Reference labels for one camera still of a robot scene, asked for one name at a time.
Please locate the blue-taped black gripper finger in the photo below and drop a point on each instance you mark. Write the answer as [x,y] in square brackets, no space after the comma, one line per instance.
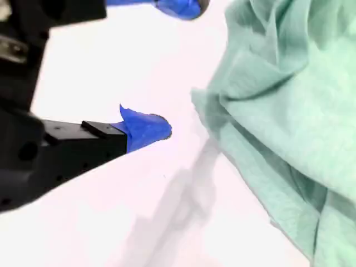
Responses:
[178,8]
[144,130]

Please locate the pale green T-shirt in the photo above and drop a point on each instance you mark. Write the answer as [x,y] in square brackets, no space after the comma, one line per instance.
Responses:
[278,111]

